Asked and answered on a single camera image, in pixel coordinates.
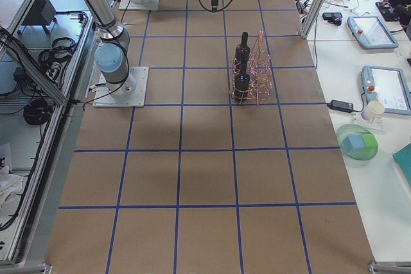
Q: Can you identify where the dark bottle in basket rear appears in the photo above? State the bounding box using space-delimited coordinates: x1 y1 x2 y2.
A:
235 31 250 62

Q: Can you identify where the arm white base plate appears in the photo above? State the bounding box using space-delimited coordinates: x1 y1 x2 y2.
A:
92 67 149 108
119 0 159 11

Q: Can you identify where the copper wire wine basket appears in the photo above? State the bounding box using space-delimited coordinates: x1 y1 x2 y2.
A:
231 30 272 105

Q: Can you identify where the teach pendant far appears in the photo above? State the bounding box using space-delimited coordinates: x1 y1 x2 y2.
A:
347 16 399 49

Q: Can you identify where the teach pendant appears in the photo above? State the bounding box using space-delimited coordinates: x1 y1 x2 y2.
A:
361 65 410 116
347 16 399 49

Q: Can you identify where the dark bottle in basket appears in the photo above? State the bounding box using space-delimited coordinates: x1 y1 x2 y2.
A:
234 62 250 103
235 31 250 62

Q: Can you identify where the dark bottle in basket front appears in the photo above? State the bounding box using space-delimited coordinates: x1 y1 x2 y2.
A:
234 62 250 103

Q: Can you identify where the black power adapter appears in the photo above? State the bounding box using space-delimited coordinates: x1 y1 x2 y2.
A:
327 99 354 114

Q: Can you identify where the teach pendant near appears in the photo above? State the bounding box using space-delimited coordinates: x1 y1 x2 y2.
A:
361 65 410 116

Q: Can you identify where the green bowl with blocks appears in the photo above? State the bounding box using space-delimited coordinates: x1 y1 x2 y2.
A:
336 124 378 161

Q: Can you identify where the white paper cup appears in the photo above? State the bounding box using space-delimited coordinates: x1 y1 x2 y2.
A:
361 101 385 122

